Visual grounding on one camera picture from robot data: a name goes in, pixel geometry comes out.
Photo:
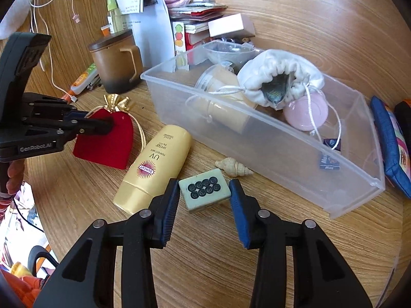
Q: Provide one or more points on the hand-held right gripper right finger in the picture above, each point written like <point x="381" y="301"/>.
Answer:
<point x="240" y="219"/>

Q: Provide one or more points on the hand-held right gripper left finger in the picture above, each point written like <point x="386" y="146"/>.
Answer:
<point x="170" y="213"/>

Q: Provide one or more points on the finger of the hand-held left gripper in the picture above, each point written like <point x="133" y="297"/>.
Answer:
<point x="93" y="120"/>
<point x="93" y="131"/>

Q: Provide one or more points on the red velvet pouch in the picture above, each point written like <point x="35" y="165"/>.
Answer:
<point x="106" y="149"/>

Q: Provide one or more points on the green mahjong tile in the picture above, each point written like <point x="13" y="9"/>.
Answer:
<point x="204" y="187"/>

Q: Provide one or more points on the yellow sunscreen bottle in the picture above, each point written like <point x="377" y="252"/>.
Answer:
<point x="151" y="173"/>

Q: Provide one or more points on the clear plastic bin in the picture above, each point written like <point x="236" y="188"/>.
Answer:
<point x="289" y="173"/>

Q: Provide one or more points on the pink round case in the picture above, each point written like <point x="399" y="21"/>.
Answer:
<point x="305" y="112"/>

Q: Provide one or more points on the cream plastic jar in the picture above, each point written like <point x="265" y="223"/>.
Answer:
<point x="218" y="81"/>

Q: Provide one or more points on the wooden desktop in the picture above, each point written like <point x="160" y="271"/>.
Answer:
<point x="208" y="263"/>

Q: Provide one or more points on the person's left hand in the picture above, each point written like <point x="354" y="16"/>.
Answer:
<point x="15" y="176"/>

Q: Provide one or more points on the metal key bunch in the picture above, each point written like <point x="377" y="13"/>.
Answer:
<point x="94" y="81"/>

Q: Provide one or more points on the white tube green orange label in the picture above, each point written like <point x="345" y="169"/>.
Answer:
<point x="82" y="81"/>

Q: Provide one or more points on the beige seashell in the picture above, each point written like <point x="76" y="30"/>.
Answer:
<point x="232" y="166"/>

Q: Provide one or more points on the brown ceramic mug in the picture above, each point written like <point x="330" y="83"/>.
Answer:
<point x="110" y="67"/>

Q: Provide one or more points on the white cloth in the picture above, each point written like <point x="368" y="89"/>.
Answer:
<point x="12" y="16"/>

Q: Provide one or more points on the dark brown mug lid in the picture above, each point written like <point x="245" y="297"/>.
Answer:
<point x="109" y="40"/>

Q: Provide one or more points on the white paper stack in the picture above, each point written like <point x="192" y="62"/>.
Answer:
<point x="154" y="35"/>

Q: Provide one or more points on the small dark blue packet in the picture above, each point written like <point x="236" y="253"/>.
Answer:
<point x="330" y="162"/>
<point x="332" y="144"/>

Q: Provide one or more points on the green cap spray bottle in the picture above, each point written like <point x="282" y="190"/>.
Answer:
<point x="115" y="16"/>

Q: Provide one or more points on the fruit print box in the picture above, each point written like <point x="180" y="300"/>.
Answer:
<point x="179" y="43"/>

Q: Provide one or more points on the red box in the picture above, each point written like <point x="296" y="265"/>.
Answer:
<point x="197" y="38"/>

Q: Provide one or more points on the black chair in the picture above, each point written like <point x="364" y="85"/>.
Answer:
<point x="35" y="256"/>

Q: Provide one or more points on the white ceramic bowl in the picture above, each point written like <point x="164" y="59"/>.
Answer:
<point x="224" y="56"/>

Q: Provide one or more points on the stack of packets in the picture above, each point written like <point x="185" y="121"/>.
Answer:
<point x="192" y="4"/>

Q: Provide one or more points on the blue fabric pouch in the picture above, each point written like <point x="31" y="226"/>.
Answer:
<point x="388" y="147"/>

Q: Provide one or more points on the white cardboard box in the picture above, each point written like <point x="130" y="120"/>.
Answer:
<point x="229" y="25"/>

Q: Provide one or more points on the black orange round case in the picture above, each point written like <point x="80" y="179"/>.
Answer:
<point x="405" y="118"/>

